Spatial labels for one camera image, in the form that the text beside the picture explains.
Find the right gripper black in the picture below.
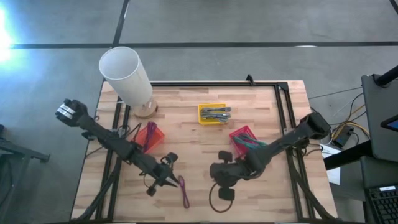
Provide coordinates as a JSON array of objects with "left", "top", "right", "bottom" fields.
[{"left": 210, "top": 151, "right": 250, "bottom": 201}]

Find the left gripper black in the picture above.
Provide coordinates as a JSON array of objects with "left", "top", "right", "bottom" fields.
[{"left": 146, "top": 152, "right": 180, "bottom": 198}]

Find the maroon braided USB cable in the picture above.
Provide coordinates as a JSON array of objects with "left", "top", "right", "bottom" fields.
[
  {"left": 143, "top": 124, "right": 154, "bottom": 154},
  {"left": 146, "top": 121, "right": 158, "bottom": 147},
  {"left": 177, "top": 175, "right": 191, "bottom": 210}
]

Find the orange plastic basket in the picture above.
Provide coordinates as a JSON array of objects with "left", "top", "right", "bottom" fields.
[{"left": 134, "top": 122, "right": 166, "bottom": 154}]

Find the red plastic basket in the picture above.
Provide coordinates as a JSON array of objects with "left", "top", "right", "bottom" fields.
[{"left": 228, "top": 124, "right": 259, "bottom": 160}]

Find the yellow plastic basket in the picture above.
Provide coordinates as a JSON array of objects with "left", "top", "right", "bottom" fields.
[{"left": 198, "top": 103, "right": 229, "bottom": 126}]

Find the white shade wooden table lamp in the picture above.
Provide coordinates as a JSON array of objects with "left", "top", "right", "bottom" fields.
[{"left": 98, "top": 46, "right": 159, "bottom": 119}]

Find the white paper sheet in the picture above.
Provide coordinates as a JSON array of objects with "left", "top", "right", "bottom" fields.
[{"left": 320, "top": 143, "right": 342, "bottom": 186}]

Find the black power box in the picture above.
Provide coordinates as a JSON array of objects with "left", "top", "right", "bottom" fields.
[{"left": 331, "top": 125, "right": 356, "bottom": 148}]

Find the black desk beam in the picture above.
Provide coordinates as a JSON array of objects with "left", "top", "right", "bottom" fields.
[{"left": 323, "top": 139, "right": 374, "bottom": 170}]

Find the black floor stand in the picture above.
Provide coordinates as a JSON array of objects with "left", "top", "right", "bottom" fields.
[{"left": 0, "top": 124, "right": 51, "bottom": 224}]

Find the gray side cart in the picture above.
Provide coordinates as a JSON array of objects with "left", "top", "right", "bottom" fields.
[{"left": 360, "top": 73, "right": 398, "bottom": 163}]

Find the black keyboard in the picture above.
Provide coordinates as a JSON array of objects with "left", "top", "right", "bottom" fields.
[{"left": 364, "top": 184, "right": 398, "bottom": 224}]

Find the tablet screen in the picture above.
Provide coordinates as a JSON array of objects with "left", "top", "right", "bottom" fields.
[{"left": 380, "top": 114, "right": 398, "bottom": 133}]

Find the black pole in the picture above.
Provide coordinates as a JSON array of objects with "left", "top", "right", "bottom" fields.
[{"left": 374, "top": 64, "right": 398, "bottom": 88}]

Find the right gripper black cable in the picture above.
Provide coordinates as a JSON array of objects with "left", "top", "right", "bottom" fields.
[{"left": 208, "top": 182, "right": 234, "bottom": 214}]

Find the black aluminium table frame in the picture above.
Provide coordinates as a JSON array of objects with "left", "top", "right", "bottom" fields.
[{"left": 71, "top": 81, "right": 340, "bottom": 223}]

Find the yellow power cable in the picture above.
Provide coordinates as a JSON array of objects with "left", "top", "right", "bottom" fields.
[{"left": 329, "top": 104, "right": 371, "bottom": 138}]

